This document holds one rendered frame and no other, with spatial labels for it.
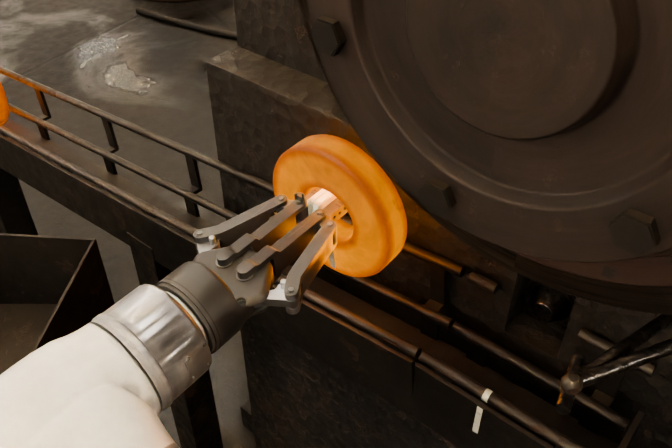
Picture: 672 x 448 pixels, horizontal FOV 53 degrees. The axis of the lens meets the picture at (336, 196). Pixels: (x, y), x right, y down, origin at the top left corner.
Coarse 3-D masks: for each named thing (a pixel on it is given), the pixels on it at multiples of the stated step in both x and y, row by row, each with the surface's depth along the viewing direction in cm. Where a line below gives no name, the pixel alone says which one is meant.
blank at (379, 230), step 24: (312, 144) 65; (336, 144) 64; (288, 168) 68; (312, 168) 66; (336, 168) 63; (360, 168) 63; (288, 192) 70; (336, 192) 65; (360, 192) 63; (384, 192) 63; (360, 216) 65; (384, 216) 63; (360, 240) 67; (384, 240) 64; (336, 264) 72; (360, 264) 69; (384, 264) 66
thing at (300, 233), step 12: (312, 216) 64; (324, 216) 64; (300, 228) 63; (312, 228) 63; (288, 240) 62; (300, 240) 62; (264, 252) 60; (276, 252) 60; (288, 252) 62; (300, 252) 63; (240, 264) 58; (252, 264) 58; (264, 264) 59; (276, 264) 61; (288, 264) 62; (240, 276) 58; (276, 276) 62
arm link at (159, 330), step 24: (144, 288) 54; (120, 312) 52; (144, 312) 51; (168, 312) 52; (192, 312) 54; (120, 336) 50; (144, 336) 50; (168, 336) 51; (192, 336) 52; (144, 360) 50; (168, 360) 51; (192, 360) 52; (168, 384) 51
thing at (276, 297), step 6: (282, 282) 58; (276, 288) 58; (282, 288) 58; (300, 288) 58; (270, 294) 58; (276, 294) 58; (282, 294) 58; (300, 294) 58; (270, 300) 57; (276, 300) 57; (282, 300) 57; (258, 306) 58; (276, 306) 58; (282, 306) 58; (288, 306) 57; (294, 306) 57
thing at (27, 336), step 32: (0, 256) 84; (32, 256) 84; (64, 256) 83; (96, 256) 82; (0, 288) 88; (32, 288) 87; (64, 288) 87; (96, 288) 82; (0, 320) 87; (32, 320) 87; (64, 320) 74; (0, 352) 83
